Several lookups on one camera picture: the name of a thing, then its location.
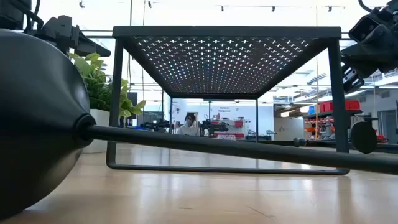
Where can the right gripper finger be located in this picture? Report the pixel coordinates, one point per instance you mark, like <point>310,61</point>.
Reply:
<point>354,84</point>

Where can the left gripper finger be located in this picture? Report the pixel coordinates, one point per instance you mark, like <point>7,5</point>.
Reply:
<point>93,49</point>

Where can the white patterned candle bowl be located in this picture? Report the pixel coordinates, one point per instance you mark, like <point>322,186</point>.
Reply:
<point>226,137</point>

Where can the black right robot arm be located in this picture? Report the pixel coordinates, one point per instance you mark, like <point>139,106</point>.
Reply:
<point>390,9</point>

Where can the black background robot arm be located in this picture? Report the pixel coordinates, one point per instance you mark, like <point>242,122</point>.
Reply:
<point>155,126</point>
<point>214,127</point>

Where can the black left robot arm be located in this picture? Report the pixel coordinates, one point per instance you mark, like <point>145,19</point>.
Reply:
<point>12,12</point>

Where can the green plant in white pot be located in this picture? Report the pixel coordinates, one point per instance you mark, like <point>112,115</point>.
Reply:
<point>93,81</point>

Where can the shelf with red bins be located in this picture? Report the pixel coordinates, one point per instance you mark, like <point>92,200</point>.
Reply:
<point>325,106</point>

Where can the black computer monitor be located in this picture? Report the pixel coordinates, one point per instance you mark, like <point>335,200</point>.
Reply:
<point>133,99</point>

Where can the seated person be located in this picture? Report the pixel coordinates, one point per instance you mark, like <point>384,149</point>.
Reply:
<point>189,119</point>

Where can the black perforated metal stand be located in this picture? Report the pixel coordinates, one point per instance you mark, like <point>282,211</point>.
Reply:
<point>224,31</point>

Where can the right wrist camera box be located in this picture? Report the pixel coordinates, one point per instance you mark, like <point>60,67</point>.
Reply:
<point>363,28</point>

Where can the black aluminium table frame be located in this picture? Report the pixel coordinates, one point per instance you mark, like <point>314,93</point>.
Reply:
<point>273,142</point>

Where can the red wall storage bins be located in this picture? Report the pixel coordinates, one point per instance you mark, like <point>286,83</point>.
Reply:
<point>238,123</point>

